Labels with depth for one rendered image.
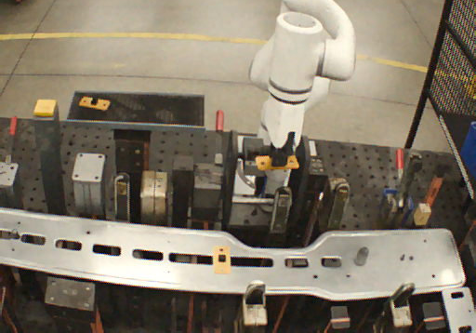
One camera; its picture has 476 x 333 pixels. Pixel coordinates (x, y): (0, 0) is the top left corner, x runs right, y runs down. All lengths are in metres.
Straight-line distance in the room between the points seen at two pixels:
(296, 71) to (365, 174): 1.13
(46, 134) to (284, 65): 0.73
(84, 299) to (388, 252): 0.77
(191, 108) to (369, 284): 0.63
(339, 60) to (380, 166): 1.19
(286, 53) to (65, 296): 0.69
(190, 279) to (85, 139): 0.95
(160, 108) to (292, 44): 0.56
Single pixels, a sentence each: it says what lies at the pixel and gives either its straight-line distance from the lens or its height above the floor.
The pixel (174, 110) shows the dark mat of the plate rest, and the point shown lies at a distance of 1.49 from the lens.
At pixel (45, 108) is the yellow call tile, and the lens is 1.53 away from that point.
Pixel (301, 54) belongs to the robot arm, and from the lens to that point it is 1.04.
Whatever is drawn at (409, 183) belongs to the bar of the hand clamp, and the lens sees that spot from 1.50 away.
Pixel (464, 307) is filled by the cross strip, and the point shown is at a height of 1.00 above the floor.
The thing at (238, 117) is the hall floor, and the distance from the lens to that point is 3.42.
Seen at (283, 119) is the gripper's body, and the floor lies 1.40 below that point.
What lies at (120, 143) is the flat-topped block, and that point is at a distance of 1.52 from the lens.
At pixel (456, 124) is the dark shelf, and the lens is 2.02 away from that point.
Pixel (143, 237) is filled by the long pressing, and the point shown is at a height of 1.00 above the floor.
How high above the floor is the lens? 2.06
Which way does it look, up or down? 40 degrees down
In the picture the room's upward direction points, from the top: 9 degrees clockwise
